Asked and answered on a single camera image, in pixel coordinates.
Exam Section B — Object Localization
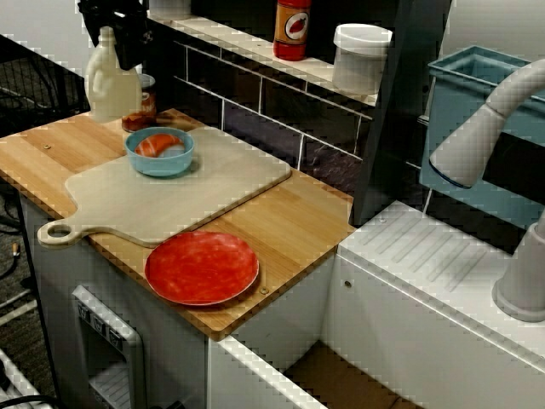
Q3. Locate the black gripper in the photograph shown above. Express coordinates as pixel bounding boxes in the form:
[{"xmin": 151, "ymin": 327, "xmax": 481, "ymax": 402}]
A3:
[{"xmin": 77, "ymin": 0, "xmax": 151, "ymax": 72}]

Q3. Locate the white plastic detergent bottle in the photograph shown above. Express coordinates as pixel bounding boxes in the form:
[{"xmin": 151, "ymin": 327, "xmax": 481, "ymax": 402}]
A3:
[{"xmin": 84, "ymin": 26, "xmax": 144, "ymax": 124}]

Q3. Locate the salmon nigiri sushi toy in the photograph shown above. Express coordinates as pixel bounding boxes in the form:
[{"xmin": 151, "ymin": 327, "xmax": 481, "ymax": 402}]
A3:
[{"xmin": 135, "ymin": 133, "xmax": 187, "ymax": 158}]

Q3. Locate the light blue bowl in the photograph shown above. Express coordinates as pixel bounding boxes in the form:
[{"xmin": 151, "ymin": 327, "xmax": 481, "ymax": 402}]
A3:
[{"xmin": 124, "ymin": 126, "xmax": 196, "ymax": 178}]

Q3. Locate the brown sauce jar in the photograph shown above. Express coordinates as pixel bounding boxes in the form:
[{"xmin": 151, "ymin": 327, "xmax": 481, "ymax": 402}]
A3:
[{"xmin": 122, "ymin": 73, "xmax": 158, "ymax": 132}]

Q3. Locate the pale wooden cutting board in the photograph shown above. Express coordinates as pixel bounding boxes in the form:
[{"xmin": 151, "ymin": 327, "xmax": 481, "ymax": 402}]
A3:
[{"xmin": 37, "ymin": 126, "xmax": 293, "ymax": 249}]

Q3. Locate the red hot sauce bottle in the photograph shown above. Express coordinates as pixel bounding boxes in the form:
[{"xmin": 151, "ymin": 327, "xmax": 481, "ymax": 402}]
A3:
[{"xmin": 272, "ymin": 0, "xmax": 312, "ymax": 61}]

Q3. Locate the white lidded plastic container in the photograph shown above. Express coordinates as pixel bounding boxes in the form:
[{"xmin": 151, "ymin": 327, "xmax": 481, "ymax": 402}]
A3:
[{"xmin": 331, "ymin": 23, "xmax": 393, "ymax": 95}]

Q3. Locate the red round plate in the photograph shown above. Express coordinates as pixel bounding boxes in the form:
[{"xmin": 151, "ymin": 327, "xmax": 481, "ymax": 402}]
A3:
[{"xmin": 144, "ymin": 231, "xmax": 261, "ymax": 307}]

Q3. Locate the teal plastic bin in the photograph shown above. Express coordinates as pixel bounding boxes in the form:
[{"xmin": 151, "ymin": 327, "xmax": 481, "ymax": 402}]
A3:
[{"xmin": 419, "ymin": 45, "xmax": 545, "ymax": 231}]

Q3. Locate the grey toy faucet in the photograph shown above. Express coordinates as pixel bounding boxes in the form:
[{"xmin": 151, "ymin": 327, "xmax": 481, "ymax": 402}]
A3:
[{"xmin": 427, "ymin": 58, "xmax": 545, "ymax": 323}]

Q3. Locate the white toy kitchen unit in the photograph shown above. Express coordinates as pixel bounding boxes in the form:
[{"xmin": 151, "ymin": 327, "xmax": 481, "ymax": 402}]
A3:
[{"xmin": 16, "ymin": 187, "xmax": 545, "ymax": 409}]

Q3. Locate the black wire mesh panel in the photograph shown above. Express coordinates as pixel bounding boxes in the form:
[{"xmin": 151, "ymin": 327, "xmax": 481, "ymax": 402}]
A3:
[{"xmin": 0, "ymin": 36, "xmax": 93, "ymax": 137}]

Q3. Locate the dark upright post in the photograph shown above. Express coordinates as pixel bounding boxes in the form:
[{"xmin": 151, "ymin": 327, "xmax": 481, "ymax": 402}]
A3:
[{"xmin": 351, "ymin": 0, "xmax": 453, "ymax": 227}]

